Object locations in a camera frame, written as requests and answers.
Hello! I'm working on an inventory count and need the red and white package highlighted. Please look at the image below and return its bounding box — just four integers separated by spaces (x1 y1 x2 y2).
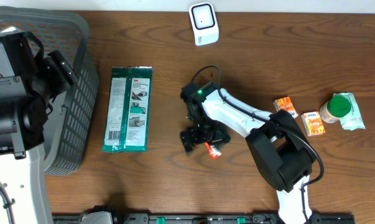
205 142 222 159

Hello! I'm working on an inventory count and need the dark green package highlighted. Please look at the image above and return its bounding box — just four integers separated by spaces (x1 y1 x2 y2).
102 67 152 153

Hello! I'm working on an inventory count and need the orange tissue pack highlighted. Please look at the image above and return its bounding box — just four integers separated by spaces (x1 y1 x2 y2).
273 96 299 119
301 111 325 136

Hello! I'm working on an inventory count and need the green lidded small jar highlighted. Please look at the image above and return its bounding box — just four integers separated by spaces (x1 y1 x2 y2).
319 95 351 123

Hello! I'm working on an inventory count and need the mint green wipes packet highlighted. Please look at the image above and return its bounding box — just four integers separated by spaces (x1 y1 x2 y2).
333 93 366 131

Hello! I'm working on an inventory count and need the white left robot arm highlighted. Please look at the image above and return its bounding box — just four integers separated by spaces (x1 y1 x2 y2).
0 27 78 223

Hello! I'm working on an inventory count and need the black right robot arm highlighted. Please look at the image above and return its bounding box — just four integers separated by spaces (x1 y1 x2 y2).
180 82 324 223

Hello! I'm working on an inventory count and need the white barcode scanner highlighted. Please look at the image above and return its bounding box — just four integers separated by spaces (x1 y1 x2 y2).
188 2 220 46

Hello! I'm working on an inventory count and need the grey plastic mesh basket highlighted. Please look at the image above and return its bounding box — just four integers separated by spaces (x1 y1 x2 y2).
0 6 100 175

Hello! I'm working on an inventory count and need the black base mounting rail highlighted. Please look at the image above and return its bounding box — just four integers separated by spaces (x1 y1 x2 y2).
52 205 355 224

